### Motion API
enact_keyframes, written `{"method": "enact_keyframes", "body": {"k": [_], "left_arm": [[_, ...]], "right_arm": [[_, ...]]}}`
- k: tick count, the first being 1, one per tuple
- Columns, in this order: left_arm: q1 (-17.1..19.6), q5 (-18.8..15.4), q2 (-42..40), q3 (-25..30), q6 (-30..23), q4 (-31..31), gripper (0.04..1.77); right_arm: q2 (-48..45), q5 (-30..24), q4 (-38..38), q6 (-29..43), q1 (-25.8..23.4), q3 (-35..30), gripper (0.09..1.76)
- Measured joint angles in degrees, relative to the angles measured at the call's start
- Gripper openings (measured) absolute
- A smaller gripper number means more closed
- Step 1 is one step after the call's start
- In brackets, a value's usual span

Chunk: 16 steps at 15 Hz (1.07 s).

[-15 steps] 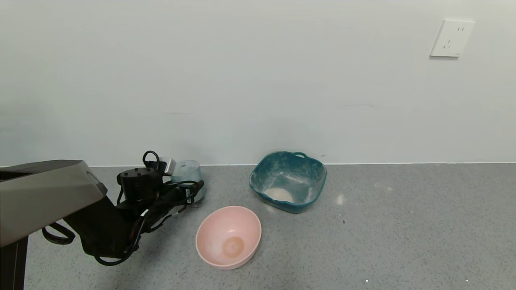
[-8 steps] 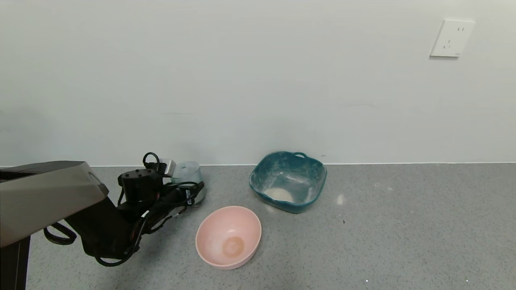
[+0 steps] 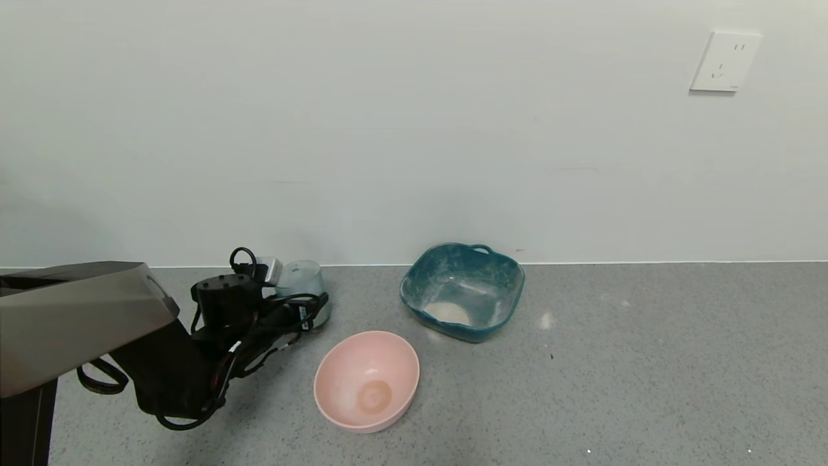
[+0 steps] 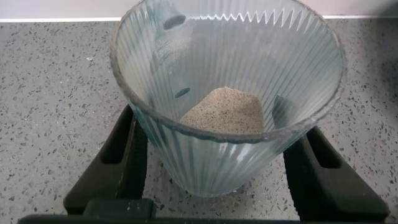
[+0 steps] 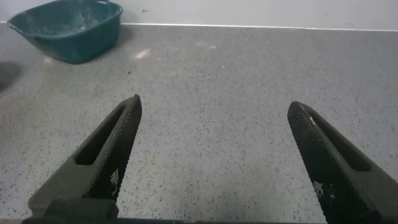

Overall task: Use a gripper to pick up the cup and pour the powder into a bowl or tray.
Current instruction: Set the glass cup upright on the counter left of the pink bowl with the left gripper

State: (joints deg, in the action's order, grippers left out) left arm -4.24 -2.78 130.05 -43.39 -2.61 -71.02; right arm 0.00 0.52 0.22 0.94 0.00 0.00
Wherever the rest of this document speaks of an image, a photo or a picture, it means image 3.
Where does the white powder pile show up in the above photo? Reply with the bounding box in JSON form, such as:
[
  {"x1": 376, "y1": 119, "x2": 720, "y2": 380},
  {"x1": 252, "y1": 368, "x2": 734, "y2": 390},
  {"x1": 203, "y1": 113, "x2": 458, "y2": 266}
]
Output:
[{"x1": 424, "y1": 301, "x2": 474, "y2": 327}]

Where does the white wall power outlet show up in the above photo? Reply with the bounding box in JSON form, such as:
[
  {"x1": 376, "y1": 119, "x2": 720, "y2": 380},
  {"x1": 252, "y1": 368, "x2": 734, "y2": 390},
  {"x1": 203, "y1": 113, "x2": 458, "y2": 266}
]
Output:
[{"x1": 689, "y1": 30, "x2": 763, "y2": 93}]

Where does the thin black camera cable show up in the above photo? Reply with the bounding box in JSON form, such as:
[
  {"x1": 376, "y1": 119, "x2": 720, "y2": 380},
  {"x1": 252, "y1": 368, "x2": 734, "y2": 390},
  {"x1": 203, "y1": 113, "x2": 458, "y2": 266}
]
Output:
[{"x1": 229, "y1": 247, "x2": 260, "y2": 281}]

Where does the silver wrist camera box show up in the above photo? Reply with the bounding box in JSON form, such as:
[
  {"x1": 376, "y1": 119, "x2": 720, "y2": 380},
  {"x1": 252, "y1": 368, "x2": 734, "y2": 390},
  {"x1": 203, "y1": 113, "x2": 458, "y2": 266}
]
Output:
[{"x1": 255, "y1": 257, "x2": 284, "y2": 286}]

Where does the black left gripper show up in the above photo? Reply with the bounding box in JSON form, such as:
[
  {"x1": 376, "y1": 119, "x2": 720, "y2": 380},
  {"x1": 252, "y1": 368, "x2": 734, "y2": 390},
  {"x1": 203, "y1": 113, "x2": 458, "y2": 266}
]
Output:
[{"x1": 264, "y1": 292, "x2": 329, "y2": 332}]

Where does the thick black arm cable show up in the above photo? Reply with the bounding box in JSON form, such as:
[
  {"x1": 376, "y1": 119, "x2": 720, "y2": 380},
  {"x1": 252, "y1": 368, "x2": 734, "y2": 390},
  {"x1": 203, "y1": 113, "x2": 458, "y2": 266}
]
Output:
[{"x1": 155, "y1": 337, "x2": 246, "y2": 432}]

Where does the pink round bowl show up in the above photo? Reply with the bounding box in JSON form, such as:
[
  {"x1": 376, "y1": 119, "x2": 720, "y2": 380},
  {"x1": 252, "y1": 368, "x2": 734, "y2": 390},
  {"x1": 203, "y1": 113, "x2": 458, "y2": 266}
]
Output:
[{"x1": 314, "y1": 330, "x2": 421, "y2": 433}]

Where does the translucent ribbed plastic cup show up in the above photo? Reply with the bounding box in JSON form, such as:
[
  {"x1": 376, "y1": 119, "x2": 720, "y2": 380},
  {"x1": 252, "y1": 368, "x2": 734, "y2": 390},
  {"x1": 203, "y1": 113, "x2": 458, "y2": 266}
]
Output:
[{"x1": 275, "y1": 260, "x2": 332, "y2": 331}]

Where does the teal square bowl with handles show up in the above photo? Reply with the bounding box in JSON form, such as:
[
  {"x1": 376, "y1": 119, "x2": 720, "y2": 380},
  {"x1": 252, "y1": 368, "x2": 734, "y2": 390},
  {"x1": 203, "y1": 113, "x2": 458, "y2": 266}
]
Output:
[{"x1": 399, "y1": 243, "x2": 525, "y2": 344}]

